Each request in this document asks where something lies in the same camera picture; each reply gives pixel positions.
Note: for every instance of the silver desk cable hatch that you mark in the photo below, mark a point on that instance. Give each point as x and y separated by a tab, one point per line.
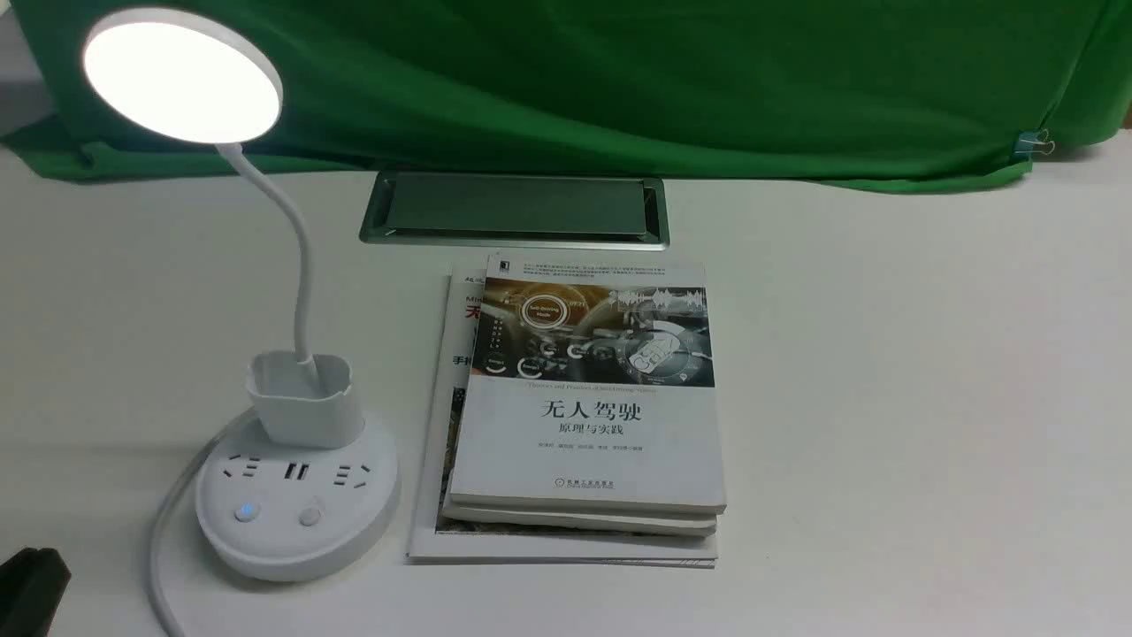
513	211

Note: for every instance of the white autonomous driving book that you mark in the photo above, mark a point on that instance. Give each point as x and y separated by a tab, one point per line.
591	386

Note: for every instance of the bottom large thin magazine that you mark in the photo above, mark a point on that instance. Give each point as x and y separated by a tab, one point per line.
437	538

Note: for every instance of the green backdrop cloth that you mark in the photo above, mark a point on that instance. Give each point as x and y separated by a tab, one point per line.
881	96

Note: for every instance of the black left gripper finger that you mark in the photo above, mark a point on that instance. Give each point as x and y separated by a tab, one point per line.
33	581

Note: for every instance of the middle white book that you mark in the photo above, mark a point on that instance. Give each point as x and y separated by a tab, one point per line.
603	522

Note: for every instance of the blue binder clip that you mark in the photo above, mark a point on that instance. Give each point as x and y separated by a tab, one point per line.
1033	143

